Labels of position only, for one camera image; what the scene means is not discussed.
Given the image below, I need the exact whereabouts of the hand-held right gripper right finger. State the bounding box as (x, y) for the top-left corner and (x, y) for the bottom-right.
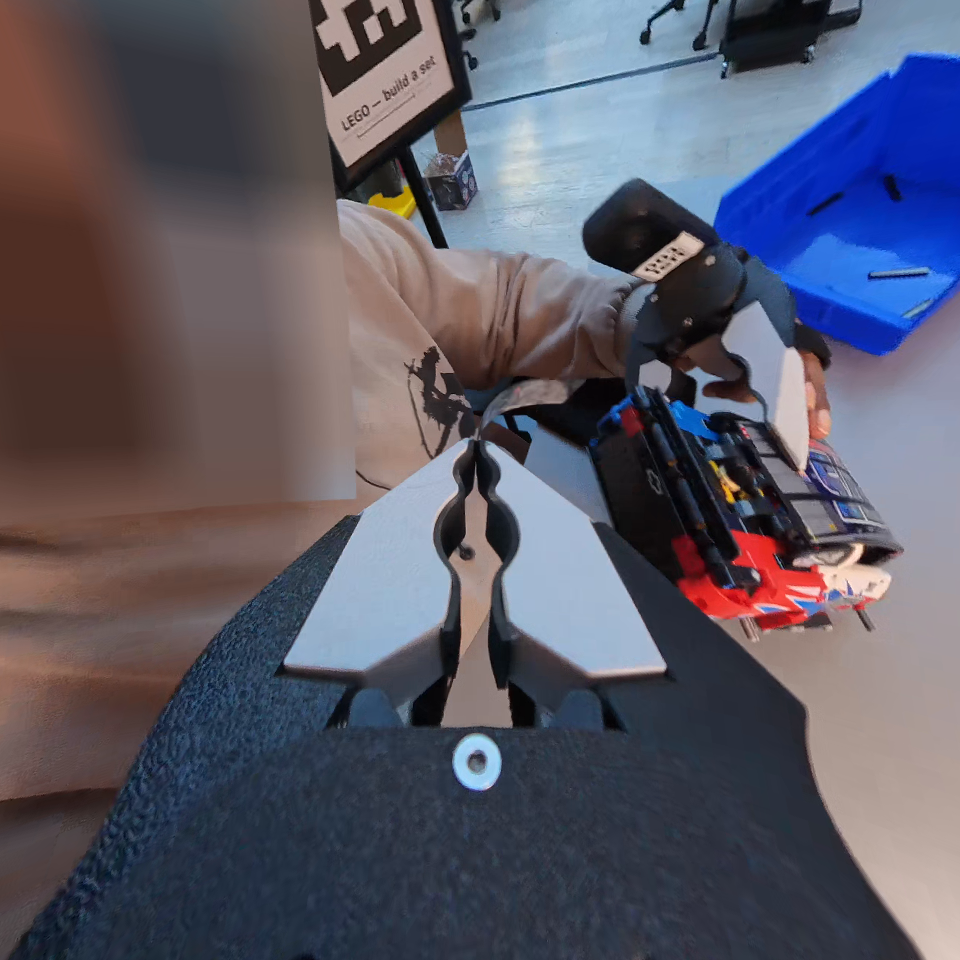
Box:
(477, 440), (669, 723)

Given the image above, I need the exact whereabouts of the red blue lego car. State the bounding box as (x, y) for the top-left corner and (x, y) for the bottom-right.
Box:
(588, 386), (905, 642)

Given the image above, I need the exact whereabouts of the person's left hand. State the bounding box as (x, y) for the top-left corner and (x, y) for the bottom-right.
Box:
(673, 351), (835, 441)

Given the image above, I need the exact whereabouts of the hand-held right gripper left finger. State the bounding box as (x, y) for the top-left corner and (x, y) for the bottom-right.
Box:
(283, 438), (481, 726)

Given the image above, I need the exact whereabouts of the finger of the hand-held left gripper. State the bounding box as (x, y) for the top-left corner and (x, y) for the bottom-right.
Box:
(722, 303), (813, 474)
(684, 337), (749, 381)

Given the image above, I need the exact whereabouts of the blue plastic bin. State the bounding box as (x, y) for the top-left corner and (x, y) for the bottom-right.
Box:
(712, 52), (960, 357)

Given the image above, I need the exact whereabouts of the person's left forearm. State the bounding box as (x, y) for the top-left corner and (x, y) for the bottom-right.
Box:
(337, 201), (646, 391)

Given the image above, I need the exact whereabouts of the small open printed box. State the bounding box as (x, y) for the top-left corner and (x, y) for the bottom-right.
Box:
(423, 111), (479, 213)

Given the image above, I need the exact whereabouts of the black framed marker sign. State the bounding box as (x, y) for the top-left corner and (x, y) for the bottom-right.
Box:
(307, 0), (474, 249)

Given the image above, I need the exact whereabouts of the person's beige hoodie torso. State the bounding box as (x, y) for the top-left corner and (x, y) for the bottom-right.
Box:
(0, 322), (481, 931)

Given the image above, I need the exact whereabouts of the black rolling cart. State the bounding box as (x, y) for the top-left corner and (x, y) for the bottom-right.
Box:
(720, 0), (864, 76)

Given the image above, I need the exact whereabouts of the shiny sticker strip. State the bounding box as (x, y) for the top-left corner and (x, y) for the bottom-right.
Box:
(478, 378), (588, 445)

